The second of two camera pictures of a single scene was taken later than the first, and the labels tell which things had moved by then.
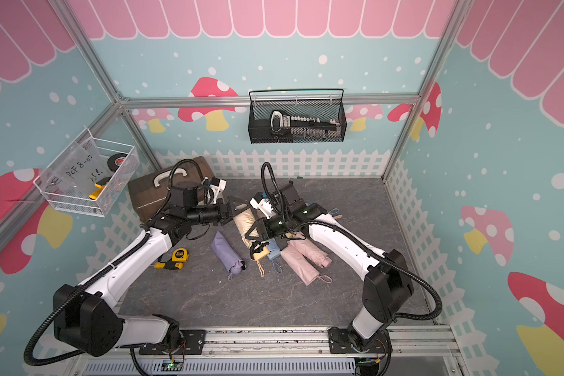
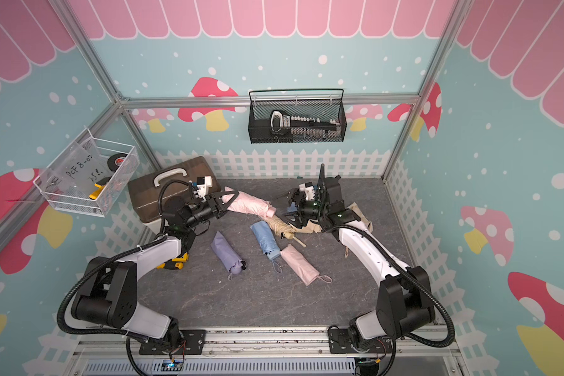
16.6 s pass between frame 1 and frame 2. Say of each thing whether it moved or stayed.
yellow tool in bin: stayed
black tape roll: stayed
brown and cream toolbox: stayed
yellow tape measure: stayed
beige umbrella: moved
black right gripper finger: moved
